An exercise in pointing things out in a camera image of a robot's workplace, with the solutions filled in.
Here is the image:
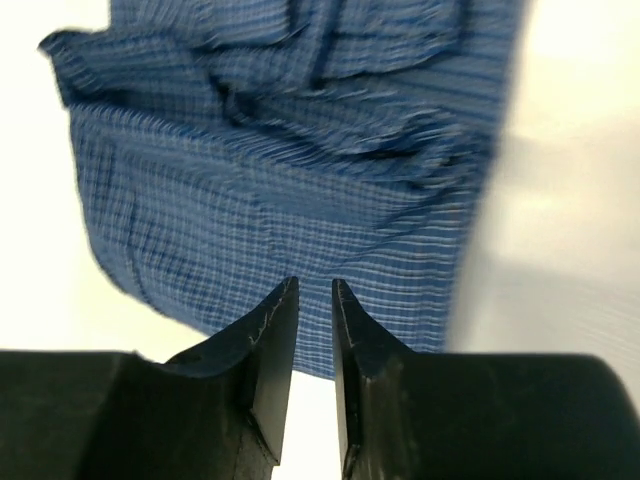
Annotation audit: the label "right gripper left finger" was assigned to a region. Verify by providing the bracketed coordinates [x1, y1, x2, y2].
[1, 278, 299, 480]

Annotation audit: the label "blue checked long sleeve shirt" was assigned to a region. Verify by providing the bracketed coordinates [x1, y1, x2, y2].
[39, 1, 526, 378]

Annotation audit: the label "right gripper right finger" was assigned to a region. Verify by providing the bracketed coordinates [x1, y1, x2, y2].
[332, 280, 639, 479]

